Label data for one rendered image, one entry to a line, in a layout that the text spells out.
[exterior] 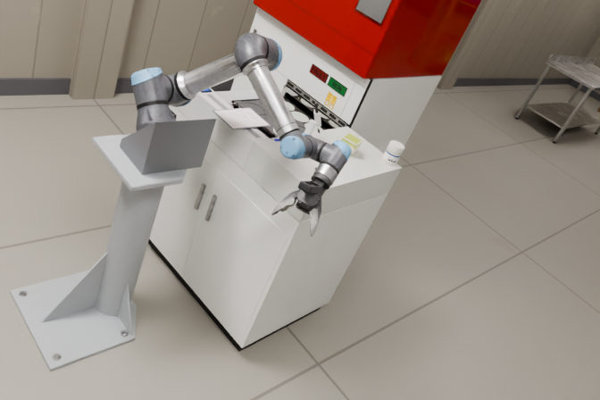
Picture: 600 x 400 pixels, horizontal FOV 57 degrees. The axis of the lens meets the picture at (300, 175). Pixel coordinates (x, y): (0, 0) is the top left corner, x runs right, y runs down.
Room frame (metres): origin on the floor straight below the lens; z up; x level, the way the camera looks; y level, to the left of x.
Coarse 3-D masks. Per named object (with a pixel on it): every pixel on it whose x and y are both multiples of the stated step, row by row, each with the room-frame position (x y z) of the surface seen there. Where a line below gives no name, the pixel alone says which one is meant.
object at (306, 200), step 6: (318, 174) 1.61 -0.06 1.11; (312, 180) 1.63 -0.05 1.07; (318, 180) 1.61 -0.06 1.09; (324, 180) 1.60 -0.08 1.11; (324, 186) 1.62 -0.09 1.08; (300, 192) 1.55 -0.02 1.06; (300, 198) 1.54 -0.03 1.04; (306, 198) 1.54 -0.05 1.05; (312, 198) 1.54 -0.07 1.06; (318, 198) 1.54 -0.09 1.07; (300, 204) 1.56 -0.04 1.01; (306, 204) 1.53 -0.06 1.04; (312, 204) 1.52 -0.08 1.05; (300, 210) 1.57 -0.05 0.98; (306, 210) 1.56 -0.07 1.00
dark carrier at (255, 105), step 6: (240, 102) 2.36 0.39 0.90; (246, 102) 2.39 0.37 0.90; (252, 102) 2.42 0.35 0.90; (258, 102) 2.45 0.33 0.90; (288, 102) 2.60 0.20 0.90; (252, 108) 2.35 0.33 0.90; (258, 108) 2.38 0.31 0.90; (258, 114) 2.31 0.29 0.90; (264, 114) 2.34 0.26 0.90; (264, 120) 2.29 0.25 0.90; (270, 126) 2.25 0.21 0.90; (300, 126) 2.38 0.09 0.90
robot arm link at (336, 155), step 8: (328, 144) 1.72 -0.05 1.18; (336, 144) 1.71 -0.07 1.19; (344, 144) 1.72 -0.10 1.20; (328, 152) 1.69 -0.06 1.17; (336, 152) 1.69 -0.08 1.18; (344, 152) 1.70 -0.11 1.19; (320, 160) 1.69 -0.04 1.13; (328, 160) 1.66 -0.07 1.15; (336, 160) 1.66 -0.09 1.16; (344, 160) 1.68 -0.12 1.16; (336, 168) 1.65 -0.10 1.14
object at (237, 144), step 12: (204, 96) 2.13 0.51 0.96; (216, 96) 2.18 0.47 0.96; (180, 108) 2.19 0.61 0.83; (192, 108) 2.15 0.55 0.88; (204, 108) 2.11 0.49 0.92; (216, 108) 2.08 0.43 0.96; (228, 108) 2.12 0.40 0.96; (216, 120) 2.06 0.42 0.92; (216, 132) 2.05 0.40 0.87; (228, 132) 2.01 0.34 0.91; (240, 132) 1.98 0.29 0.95; (252, 132) 2.01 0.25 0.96; (216, 144) 2.04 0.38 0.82; (228, 144) 2.00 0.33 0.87; (240, 144) 1.97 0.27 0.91; (252, 144) 1.94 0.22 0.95; (240, 156) 1.95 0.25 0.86
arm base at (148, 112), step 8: (144, 104) 1.74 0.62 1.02; (152, 104) 1.74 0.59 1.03; (160, 104) 1.76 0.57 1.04; (168, 104) 1.80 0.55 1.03; (144, 112) 1.72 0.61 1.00; (152, 112) 1.72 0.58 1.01; (160, 112) 1.73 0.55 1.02; (168, 112) 1.76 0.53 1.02; (144, 120) 1.71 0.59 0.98; (152, 120) 1.70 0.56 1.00; (160, 120) 1.71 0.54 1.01; (168, 120) 1.73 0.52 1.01; (136, 128) 1.71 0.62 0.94
